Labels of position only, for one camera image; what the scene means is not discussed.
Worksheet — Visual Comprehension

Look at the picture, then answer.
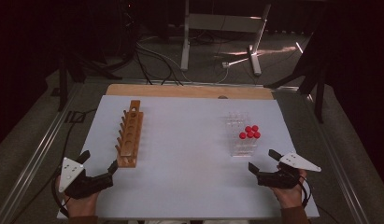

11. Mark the white metal stand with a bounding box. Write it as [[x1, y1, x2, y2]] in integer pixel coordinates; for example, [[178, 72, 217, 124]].
[[179, 0, 272, 77]]

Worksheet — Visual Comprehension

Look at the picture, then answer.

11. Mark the wooden test tube rack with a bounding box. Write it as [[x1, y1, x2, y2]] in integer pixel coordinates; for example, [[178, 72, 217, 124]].
[[114, 99, 145, 169]]

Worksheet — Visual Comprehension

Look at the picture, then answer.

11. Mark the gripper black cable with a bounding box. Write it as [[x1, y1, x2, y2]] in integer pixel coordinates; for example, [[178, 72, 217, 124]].
[[50, 169, 71, 218], [298, 175, 314, 209]]

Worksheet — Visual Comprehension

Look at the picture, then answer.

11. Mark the white table mat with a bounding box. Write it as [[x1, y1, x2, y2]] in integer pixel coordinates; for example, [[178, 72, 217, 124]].
[[57, 94, 320, 220]]

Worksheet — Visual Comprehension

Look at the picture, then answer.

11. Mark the thin black floor cable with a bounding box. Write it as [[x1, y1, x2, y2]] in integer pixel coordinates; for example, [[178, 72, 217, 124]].
[[8, 107, 98, 224]]

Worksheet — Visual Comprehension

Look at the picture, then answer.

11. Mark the clear plastic test tube rack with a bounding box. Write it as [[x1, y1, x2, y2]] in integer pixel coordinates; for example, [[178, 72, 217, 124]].
[[221, 111, 263, 158]]

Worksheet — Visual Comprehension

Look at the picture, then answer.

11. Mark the person's right hand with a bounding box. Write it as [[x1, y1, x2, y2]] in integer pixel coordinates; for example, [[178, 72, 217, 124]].
[[270, 166, 307, 210]]

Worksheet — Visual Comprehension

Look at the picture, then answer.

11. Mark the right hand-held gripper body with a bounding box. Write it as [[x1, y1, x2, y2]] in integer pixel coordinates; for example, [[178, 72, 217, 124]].
[[256, 152, 322, 189]]

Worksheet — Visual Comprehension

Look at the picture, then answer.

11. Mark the person's left hand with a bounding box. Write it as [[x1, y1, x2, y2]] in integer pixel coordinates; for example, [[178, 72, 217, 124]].
[[54, 175, 101, 218]]

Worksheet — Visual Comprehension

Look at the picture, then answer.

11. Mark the black floor cable bundle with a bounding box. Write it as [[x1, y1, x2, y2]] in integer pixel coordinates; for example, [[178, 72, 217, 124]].
[[134, 41, 185, 87]]

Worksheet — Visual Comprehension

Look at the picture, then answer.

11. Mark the black tripod stand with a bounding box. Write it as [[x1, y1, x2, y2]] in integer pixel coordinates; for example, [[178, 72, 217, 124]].
[[57, 46, 123, 112], [263, 27, 329, 124]]

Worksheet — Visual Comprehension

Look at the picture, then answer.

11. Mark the metal floor rail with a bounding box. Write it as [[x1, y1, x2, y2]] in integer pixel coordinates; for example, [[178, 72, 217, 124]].
[[0, 83, 85, 224], [305, 92, 372, 224]]

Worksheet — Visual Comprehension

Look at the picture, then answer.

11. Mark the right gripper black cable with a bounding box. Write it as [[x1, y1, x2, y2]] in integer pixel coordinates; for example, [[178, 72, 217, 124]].
[[298, 175, 314, 209]]

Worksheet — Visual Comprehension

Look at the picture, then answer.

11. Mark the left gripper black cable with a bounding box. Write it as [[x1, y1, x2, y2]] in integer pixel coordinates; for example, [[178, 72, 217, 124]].
[[50, 169, 71, 218]]

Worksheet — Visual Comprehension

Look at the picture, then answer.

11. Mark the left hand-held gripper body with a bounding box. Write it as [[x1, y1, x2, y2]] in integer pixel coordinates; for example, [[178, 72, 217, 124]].
[[57, 157, 115, 200]]

